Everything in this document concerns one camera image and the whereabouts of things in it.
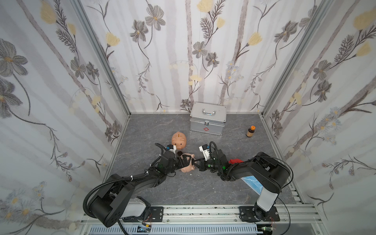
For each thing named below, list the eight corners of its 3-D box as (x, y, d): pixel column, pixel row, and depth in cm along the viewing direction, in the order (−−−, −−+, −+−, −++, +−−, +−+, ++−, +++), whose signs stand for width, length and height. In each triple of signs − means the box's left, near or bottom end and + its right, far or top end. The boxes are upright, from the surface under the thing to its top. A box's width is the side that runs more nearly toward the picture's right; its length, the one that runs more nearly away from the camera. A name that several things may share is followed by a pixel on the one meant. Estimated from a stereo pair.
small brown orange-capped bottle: (246, 137, 108) (251, 129, 100) (245, 134, 110) (249, 125, 102) (251, 137, 108) (256, 129, 100) (250, 134, 110) (255, 125, 102)
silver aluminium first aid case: (189, 131, 112) (189, 117, 99) (194, 114, 123) (195, 99, 111) (221, 137, 108) (225, 123, 96) (223, 119, 120) (227, 104, 108)
